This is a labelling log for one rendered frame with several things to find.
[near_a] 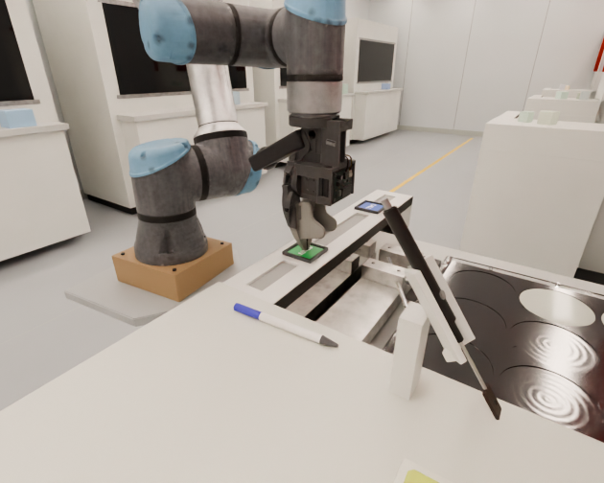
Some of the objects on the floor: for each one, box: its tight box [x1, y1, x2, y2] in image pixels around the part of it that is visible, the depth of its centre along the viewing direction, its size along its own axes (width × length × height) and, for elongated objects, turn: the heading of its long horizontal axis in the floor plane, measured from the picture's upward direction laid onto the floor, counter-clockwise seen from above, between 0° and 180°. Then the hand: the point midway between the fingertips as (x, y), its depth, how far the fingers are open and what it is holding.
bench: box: [343, 18, 404, 144], centre depth 705 cm, size 108×180×200 cm, turn 146°
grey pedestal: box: [64, 249, 243, 327], centre depth 104 cm, size 51×44×82 cm
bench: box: [33, 0, 267, 215], centre depth 377 cm, size 108×180×200 cm, turn 146°
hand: (302, 241), depth 60 cm, fingers closed
